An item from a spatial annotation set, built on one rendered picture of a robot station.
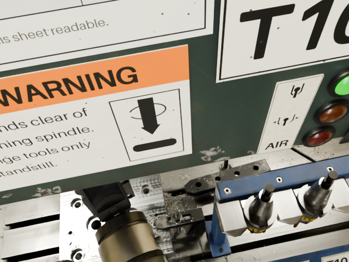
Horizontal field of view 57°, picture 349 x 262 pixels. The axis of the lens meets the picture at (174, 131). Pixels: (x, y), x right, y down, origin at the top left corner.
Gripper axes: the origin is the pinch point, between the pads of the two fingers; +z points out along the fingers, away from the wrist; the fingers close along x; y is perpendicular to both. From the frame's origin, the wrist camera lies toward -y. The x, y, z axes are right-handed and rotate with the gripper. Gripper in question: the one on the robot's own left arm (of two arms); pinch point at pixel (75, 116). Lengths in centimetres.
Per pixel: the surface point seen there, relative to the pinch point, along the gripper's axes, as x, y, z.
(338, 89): 17.6, -25.0, -26.4
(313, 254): 38, 46, -33
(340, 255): 45, 46, -36
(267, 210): 23.6, 15.3, -23.7
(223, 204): 18.6, 20.7, -17.9
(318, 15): 14.7, -30.8, -24.9
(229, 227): 17.3, 20.4, -22.4
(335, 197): 39, 20, -27
